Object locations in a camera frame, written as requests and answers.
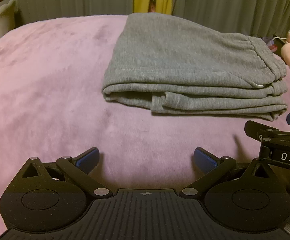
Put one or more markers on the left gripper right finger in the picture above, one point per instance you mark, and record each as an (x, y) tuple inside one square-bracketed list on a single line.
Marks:
[(224, 177)]

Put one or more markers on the grey sweatpants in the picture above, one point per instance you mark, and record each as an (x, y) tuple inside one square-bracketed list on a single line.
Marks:
[(173, 66)]

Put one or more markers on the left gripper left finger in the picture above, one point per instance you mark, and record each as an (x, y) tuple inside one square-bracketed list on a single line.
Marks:
[(67, 177)]

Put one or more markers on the purple plush bed blanket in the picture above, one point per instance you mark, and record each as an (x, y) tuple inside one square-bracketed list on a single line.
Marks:
[(51, 105)]

